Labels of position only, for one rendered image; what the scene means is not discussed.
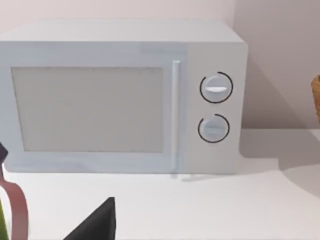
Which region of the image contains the green bottle with pink handle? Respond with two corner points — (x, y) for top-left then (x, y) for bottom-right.
(0, 141), (30, 240)

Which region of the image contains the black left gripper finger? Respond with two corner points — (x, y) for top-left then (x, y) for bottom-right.
(62, 196), (117, 240)

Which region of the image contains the pale microwave oven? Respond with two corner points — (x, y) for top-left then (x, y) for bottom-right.
(0, 19), (249, 176)

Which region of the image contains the microwave knob with grey bar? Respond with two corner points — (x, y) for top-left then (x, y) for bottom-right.
(197, 113), (231, 144)

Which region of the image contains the microwave knob with white bar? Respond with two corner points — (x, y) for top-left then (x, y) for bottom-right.
(199, 71), (234, 104)

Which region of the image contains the woven wicker basket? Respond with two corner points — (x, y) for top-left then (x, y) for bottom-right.
(310, 74), (320, 118)

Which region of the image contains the microwave door handle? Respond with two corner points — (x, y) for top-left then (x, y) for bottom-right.
(171, 59), (181, 180)

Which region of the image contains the microwave door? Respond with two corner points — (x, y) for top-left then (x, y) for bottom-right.
(0, 41), (189, 175)

